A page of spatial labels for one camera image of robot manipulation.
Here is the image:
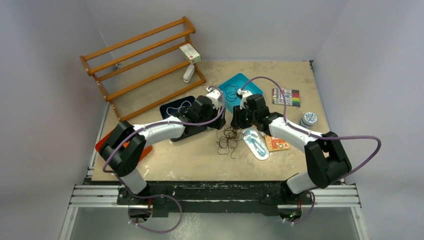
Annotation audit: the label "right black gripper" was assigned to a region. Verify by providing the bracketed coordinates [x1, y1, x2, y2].
[231, 104, 258, 130]

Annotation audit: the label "cable bundle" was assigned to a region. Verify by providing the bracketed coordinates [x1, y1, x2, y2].
[216, 125, 244, 159]

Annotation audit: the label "black cable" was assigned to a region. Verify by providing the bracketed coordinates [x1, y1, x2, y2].
[224, 84, 241, 103]

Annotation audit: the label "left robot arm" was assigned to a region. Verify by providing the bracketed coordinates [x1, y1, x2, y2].
[95, 90, 225, 205]

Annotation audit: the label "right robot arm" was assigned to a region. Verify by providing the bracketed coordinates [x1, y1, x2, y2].
[230, 89, 352, 204]

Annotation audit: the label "toothbrush blister pack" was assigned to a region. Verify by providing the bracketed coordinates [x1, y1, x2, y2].
[242, 128, 270, 161]

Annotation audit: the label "dark blue square tray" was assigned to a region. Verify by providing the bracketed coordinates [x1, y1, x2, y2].
[159, 95, 207, 142]

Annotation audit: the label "teal square tray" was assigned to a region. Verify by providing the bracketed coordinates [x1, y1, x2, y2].
[218, 73, 249, 115]

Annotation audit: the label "orange small notebook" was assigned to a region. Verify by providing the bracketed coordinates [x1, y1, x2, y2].
[264, 135, 291, 152]

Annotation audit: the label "marker pen set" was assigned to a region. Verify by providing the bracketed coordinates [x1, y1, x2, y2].
[272, 88, 301, 107]

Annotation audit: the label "blue white tape roll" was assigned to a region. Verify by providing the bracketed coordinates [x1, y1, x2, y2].
[299, 112, 318, 129]

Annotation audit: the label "white cardboard box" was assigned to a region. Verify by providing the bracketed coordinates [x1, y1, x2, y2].
[179, 43, 202, 65]

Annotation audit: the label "orange square tray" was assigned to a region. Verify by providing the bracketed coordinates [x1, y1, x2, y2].
[94, 131, 153, 162]

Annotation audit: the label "wooden shelf rack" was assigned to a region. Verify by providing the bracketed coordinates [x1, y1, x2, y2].
[79, 16, 207, 122]

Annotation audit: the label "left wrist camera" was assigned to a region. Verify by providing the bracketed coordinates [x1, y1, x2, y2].
[205, 86, 222, 110]

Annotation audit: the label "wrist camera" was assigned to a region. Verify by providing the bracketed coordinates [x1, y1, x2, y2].
[205, 86, 222, 110]
[236, 89, 253, 109]

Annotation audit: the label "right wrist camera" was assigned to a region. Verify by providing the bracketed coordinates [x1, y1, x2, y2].
[236, 89, 253, 109]

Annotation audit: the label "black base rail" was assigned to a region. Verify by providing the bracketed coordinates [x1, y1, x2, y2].
[117, 180, 313, 218]

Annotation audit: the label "aluminium frame rails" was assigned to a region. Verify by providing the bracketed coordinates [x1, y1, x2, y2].
[59, 102, 370, 240]

